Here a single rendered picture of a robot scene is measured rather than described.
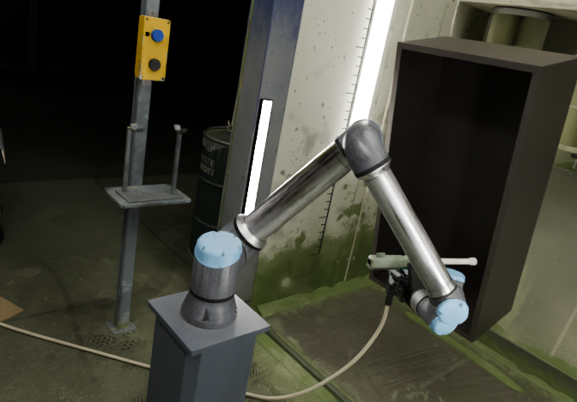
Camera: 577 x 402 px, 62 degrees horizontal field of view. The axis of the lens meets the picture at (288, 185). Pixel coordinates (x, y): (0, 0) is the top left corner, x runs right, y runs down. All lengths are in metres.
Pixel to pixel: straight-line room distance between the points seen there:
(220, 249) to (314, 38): 1.32
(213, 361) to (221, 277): 0.27
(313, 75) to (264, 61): 0.33
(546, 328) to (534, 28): 1.73
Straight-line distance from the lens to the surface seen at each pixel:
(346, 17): 2.63
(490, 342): 3.20
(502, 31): 3.29
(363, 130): 1.44
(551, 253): 3.27
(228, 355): 1.67
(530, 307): 3.18
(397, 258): 1.95
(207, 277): 1.56
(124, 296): 2.62
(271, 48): 2.32
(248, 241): 1.67
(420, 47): 2.08
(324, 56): 2.55
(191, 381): 1.66
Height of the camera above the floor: 1.57
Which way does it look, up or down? 17 degrees down
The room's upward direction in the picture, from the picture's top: 11 degrees clockwise
